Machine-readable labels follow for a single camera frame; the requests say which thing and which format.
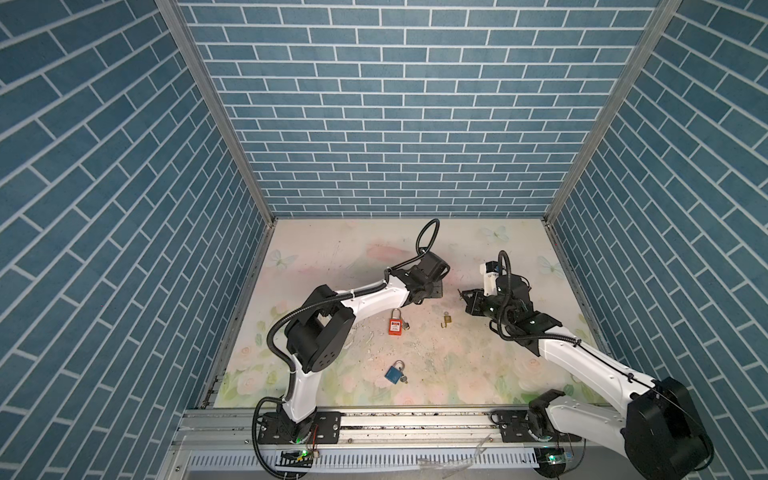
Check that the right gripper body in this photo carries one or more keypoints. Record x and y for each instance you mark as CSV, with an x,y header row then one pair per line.
x,y
491,307

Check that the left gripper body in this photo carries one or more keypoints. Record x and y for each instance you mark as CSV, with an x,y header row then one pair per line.
x,y
433,288

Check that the small brass padlock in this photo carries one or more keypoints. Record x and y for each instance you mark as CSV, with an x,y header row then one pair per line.
x,y
446,320

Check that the red safety padlock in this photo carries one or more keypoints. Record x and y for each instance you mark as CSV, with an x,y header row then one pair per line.
x,y
395,323

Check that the blue padlock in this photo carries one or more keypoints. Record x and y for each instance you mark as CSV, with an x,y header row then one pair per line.
x,y
395,371

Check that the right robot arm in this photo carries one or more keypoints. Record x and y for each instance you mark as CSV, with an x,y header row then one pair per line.
x,y
653,423

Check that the aluminium rail base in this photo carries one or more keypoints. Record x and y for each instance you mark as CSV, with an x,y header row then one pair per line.
x,y
364,440

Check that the right corner aluminium post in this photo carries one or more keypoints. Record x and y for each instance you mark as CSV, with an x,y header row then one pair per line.
x,y
657,24

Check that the corner aluminium post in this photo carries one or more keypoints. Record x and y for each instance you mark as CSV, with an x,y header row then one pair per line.
x,y
657,24
182,36

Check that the left corner aluminium post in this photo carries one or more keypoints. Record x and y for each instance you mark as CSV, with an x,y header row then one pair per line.
x,y
182,36

